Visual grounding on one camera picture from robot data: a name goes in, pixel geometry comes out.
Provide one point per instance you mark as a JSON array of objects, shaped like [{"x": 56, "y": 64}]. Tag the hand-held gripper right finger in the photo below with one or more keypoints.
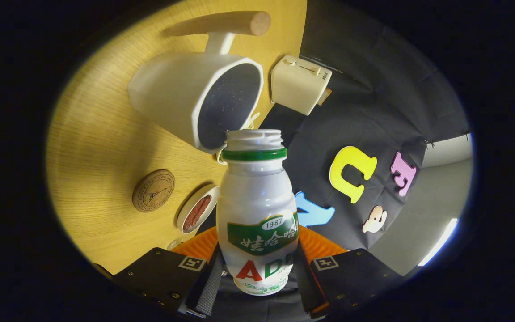
[{"x": 351, "y": 273}]

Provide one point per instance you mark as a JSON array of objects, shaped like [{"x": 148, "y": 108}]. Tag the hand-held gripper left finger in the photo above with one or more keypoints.
[{"x": 159, "y": 273}]

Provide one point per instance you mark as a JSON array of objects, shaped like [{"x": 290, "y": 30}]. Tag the round cork coaster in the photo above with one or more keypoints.
[{"x": 154, "y": 191}]

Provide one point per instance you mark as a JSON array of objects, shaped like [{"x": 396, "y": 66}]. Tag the white juice bottle green label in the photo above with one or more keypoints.
[{"x": 257, "y": 192}]

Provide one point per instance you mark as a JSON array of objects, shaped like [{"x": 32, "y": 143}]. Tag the clear plastic water bottle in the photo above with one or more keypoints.
[{"x": 176, "y": 244}]

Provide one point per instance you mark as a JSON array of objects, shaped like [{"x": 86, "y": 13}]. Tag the brown meat patty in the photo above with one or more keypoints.
[
  {"x": 203, "y": 203},
  {"x": 191, "y": 220}
]

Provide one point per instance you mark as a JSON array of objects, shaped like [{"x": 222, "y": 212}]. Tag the round cream plate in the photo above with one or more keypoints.
[{"x": 188, "y": 210}]

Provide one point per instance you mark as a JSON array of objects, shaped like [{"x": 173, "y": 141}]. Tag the wooden table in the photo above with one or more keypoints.
[{"x": 96, "y": 147}]

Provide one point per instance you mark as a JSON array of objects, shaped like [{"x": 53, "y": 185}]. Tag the toast slice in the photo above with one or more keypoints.
[{"x": 325, "y": 96}]

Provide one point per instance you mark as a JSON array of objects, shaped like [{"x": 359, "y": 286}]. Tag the cream toaster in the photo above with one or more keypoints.
[{"x": 297, "y": 85}]

